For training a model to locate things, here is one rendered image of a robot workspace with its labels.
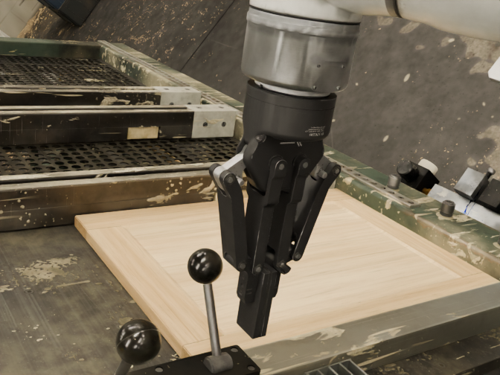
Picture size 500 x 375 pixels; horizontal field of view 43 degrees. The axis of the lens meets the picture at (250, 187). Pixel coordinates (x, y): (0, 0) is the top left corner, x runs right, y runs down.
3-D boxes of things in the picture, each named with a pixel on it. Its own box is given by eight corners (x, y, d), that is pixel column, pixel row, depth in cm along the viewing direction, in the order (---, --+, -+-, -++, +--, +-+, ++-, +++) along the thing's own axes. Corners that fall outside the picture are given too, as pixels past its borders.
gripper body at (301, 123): (277, 96, 47) (258, 210, 50) (360, 97, 52) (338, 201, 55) (225, 73, 53) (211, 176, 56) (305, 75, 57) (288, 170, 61)
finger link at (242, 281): (263, 253, 56) (234, 258, 55) (254, 302, 58) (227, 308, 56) (254, 246, 58) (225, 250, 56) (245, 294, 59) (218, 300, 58)
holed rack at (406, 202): (420, 207, 121) (420, 204, 121) (409, 208, 119) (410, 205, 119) (104, 42, 246) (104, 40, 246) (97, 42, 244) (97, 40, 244)
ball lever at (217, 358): (244, 373, 66) (227, 245, 66) (213, 382, 63) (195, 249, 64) (225, 369, 69) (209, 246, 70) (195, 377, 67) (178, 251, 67)
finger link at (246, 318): (271, 272, 57) (264, 274, 56) (259, 338, 59) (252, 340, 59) (252, 257, 59) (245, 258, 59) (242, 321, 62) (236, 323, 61)
